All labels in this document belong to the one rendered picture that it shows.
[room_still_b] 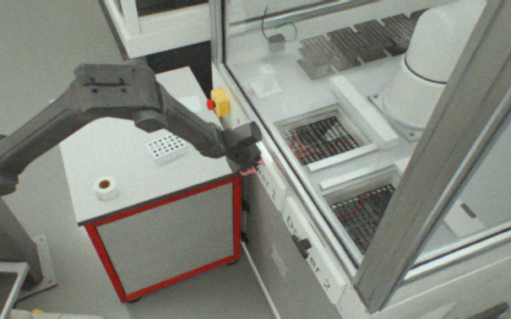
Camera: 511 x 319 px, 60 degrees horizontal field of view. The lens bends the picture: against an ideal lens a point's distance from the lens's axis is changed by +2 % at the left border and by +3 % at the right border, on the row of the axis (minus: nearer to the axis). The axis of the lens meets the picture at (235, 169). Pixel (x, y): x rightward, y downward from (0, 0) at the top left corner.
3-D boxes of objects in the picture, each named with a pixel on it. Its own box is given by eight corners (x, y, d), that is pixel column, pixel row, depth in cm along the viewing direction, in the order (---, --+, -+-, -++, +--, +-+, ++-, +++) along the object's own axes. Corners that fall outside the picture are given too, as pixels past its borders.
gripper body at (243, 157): (263, 154, 121) (250, 144, 116) (236, 176, 124) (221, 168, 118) (254, 138, 125) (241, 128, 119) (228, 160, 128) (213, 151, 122)
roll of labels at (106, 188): (116, 181, 148) (113, 173, 145) (119, 197, 144) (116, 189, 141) (95, 186, 147) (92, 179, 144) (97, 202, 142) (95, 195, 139)
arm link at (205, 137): (111, 67, 74) (125, 126, 72) (141, 55, 73) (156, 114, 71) (199, 128, 115) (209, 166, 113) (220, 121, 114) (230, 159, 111)
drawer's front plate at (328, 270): (332, 305, 115) (339, 286, 106) (282, 218, 132) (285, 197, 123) (338, 302, 115) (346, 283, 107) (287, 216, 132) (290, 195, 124)
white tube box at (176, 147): (156, 166, 152) (154, 159, 149) (146, 151, 157) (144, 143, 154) (187, 152, 156) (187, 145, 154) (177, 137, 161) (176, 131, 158)
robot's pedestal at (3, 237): (-14, 314, 197) (-124, 219, 139) (-20, 259, 214) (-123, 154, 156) (57, 284, 205) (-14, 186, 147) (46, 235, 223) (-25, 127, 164)
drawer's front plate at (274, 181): (279, 212, 133) (281, 190, 125) (241, 147, 150) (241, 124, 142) (284, 210, 134) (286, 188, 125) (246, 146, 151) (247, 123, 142)
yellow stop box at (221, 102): (216, 117, 157) (216, 103, 151) (209, 105, 161) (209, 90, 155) (230, 114, 158) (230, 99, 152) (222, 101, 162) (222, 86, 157)
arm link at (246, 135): (197, 126, 111) (205, 157, 109) (234, 107, 106) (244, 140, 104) (221, 132, 121) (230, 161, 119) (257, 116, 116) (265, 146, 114)
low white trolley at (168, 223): (123, 315, 196) (76, 222, 138) (96, 208, 233) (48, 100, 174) (242, 268, 210) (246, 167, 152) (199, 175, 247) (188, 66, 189)
